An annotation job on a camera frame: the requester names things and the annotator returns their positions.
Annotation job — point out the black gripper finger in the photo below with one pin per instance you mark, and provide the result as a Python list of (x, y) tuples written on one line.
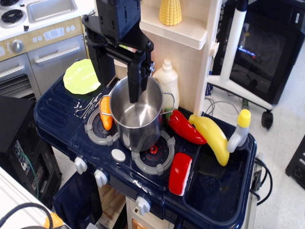
[(135, 79), (144, 80)]

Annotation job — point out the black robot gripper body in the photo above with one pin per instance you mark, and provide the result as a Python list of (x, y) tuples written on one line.
[(119, 38)]

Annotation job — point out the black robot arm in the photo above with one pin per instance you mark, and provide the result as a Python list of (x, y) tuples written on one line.
[(116, 7)]

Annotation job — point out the stainless steel pot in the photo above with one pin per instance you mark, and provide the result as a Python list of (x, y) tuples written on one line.
[(139, 124)]

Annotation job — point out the cream toy bottle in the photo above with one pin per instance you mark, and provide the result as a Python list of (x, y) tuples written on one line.
[(167, 78)]

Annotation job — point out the yellow toy corn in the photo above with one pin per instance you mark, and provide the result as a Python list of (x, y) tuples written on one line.
[(170, 12)]

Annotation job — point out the cream toy kitchen shelf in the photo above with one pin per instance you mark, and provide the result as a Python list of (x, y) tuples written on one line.
[(190, 45)]

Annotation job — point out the orange toy pepper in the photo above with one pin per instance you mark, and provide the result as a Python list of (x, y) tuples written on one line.
[(105, 113)]

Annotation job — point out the green toy lettuce leaf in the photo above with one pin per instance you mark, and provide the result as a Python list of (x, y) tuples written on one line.
[(81, 78)]

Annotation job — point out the red toy chili pepper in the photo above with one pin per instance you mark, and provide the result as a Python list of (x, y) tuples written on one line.
[(182, 127)]

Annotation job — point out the grey toy burner left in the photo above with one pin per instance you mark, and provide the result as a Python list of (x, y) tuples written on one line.
[(97, 133)]

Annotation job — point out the grey toy burner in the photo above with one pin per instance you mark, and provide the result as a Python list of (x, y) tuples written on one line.
[(157, 159), (97, 133)]

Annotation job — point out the grey oval button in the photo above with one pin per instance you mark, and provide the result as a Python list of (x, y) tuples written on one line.
[(118, 155)]

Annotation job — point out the grey toy burner right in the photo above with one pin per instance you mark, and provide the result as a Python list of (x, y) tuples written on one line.
[(157, 159)]

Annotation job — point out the wooden grey toy kitchen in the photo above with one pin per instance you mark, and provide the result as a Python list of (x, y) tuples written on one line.
[(39, 40)]

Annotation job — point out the yellow toy banana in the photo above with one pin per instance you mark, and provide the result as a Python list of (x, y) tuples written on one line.
[(213, 135)]

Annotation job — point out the white knob left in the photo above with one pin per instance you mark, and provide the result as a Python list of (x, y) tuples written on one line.
[(80, 165)]

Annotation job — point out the white knob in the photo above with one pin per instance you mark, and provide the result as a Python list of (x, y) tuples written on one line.
[(101, 178), (142, 205), (80, 165)]

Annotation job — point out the white knob middle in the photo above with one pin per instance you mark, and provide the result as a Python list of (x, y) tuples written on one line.
[(101, 178)]

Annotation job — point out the dark blue toy kitchen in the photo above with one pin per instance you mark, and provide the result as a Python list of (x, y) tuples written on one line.
[(215, 197)]

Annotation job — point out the white knob right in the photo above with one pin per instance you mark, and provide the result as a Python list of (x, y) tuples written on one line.
[(142, 205)]

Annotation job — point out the black computer case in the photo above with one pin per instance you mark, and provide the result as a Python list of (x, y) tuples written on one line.
[(23, 154)]

